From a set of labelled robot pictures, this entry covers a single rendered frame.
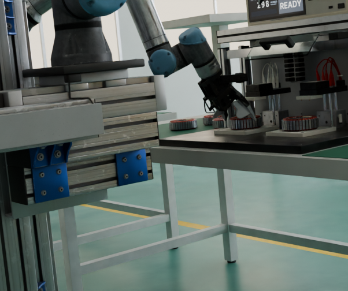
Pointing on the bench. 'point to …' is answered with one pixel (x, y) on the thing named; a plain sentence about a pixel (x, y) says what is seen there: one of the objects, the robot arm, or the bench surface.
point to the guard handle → (276, 41)
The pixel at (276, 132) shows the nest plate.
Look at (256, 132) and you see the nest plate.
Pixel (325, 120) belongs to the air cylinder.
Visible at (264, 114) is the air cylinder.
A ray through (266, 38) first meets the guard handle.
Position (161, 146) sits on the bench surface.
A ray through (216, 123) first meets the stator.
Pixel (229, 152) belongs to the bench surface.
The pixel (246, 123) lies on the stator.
